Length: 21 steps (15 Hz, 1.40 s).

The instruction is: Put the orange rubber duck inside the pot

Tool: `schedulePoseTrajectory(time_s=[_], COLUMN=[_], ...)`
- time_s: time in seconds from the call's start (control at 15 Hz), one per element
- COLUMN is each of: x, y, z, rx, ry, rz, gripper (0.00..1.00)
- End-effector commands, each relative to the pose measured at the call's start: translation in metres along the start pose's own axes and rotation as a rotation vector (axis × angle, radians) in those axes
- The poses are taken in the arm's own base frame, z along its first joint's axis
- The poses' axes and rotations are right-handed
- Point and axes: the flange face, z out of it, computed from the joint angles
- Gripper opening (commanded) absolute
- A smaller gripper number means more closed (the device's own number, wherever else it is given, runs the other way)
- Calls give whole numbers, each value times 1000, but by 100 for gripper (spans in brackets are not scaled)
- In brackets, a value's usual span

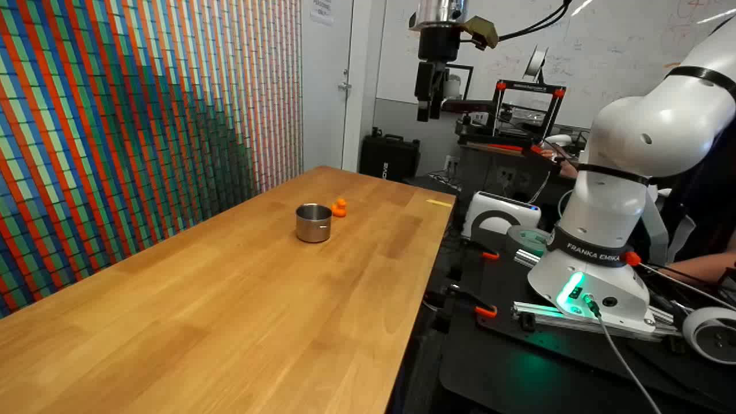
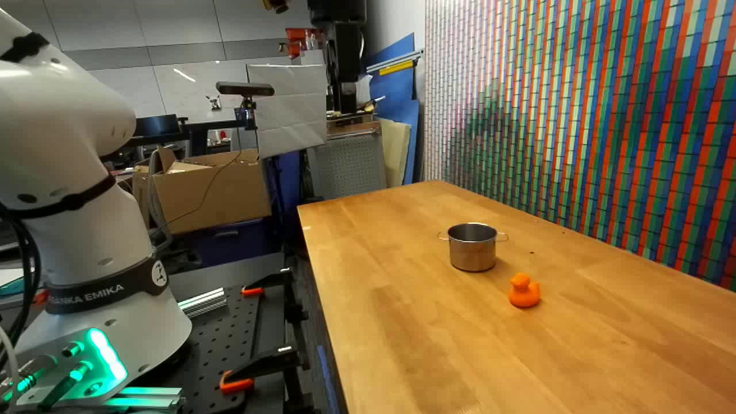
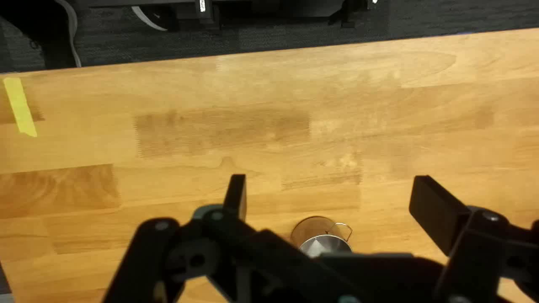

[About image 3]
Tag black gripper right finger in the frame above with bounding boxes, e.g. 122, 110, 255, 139
408, 174, 539, 303

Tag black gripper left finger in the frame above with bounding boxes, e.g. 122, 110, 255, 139
103, 174, 317, 303

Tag small steel pot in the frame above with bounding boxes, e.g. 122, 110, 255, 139
290, 214, 356, 260

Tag yellow tape strip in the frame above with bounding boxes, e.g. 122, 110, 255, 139
2, 76, 41, 140

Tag grey cable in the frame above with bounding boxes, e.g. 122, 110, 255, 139
54, 0, 84, 70

